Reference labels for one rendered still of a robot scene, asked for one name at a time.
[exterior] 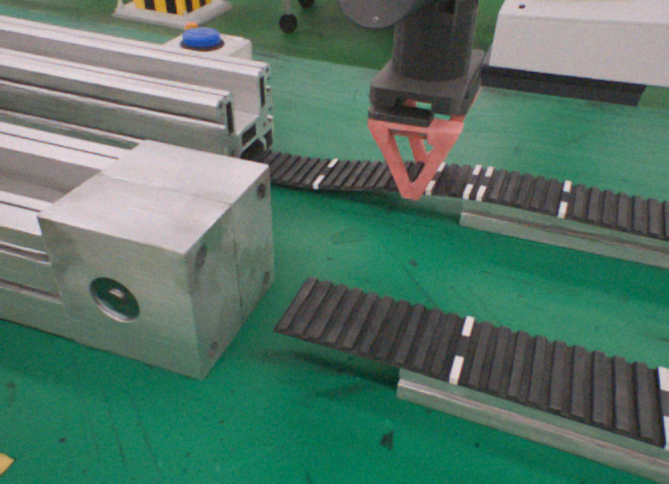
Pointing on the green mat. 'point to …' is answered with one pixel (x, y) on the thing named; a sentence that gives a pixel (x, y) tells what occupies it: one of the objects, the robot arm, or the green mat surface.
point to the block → (163, 254)
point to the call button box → (229, 47)
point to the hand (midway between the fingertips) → (418, 174)
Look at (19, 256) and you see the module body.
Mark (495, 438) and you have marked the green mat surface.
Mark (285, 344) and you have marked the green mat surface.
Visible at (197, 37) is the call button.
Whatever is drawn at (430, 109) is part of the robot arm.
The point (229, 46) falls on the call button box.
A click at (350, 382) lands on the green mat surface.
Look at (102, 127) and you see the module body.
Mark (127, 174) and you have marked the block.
